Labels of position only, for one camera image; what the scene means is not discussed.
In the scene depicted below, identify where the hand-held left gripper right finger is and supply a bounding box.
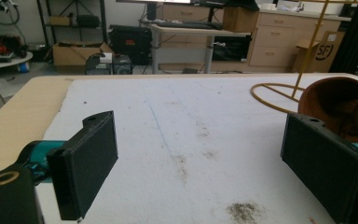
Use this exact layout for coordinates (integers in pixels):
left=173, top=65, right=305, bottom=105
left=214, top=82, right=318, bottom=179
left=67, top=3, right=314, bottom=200
left=280, top=112, right=358, bottom=224

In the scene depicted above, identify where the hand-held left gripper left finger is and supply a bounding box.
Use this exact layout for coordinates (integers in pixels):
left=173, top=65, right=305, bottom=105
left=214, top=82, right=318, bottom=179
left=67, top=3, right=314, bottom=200
left=46, top=110, right=119, bottom=222

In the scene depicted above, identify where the printed cardboard box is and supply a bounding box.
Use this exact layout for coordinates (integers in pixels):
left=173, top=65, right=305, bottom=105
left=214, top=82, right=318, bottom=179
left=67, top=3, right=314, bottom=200
left=291, top=30, right=346, bottom=74

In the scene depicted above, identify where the open cardboard box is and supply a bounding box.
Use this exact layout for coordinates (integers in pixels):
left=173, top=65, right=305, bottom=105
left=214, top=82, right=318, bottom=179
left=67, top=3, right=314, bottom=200
left=51, top=41, right=115, bottom=67

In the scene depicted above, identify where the gold metal stand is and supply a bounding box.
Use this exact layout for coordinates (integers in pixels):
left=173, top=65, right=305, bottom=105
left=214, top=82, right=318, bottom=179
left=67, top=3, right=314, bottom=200
left=250, top=0, right=358, bottom=115

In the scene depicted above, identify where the wooden drawer cabinet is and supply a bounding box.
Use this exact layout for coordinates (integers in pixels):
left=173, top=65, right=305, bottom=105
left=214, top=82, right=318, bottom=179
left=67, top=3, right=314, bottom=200
left=159, top=3, right=352, bottom=74

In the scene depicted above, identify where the black curtain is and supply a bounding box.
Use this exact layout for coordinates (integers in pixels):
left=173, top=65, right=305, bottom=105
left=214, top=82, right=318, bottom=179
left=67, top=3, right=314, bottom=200
left=328, top=2, right=358, bottom=75

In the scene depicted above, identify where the round white table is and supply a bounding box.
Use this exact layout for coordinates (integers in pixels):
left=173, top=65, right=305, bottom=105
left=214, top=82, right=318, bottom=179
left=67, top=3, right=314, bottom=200
left=0, top=50, right=34, bottom=71

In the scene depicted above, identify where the black hard case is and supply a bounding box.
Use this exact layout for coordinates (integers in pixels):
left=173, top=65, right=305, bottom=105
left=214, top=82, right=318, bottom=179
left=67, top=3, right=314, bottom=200
left=107, top=24, right=154, bottom=66

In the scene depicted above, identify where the black shelf rack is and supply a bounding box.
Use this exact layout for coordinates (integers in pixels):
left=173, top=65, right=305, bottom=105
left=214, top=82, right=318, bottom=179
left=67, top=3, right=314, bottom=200
left=35, top=0, right=108, bottom=45

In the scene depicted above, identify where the closed cardboard box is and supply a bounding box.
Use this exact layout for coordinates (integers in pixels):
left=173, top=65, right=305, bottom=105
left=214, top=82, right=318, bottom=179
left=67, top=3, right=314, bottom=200
left=222, top=6, right=261, bottom=34

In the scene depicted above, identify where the black keyboard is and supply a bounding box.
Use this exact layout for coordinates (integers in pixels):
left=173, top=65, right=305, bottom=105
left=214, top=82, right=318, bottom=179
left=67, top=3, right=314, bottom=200
left=154, top=20, right=224, bottom=31

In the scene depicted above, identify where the white desk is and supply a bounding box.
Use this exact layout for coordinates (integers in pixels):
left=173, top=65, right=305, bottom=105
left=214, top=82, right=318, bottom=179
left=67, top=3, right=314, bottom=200
left=139, top=21, right=253, bottom=75

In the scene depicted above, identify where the black wire basket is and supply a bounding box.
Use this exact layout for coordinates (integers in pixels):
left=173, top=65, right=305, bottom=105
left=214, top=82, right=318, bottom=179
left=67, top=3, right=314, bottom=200
left=84, top=52, right=133, bottom=76

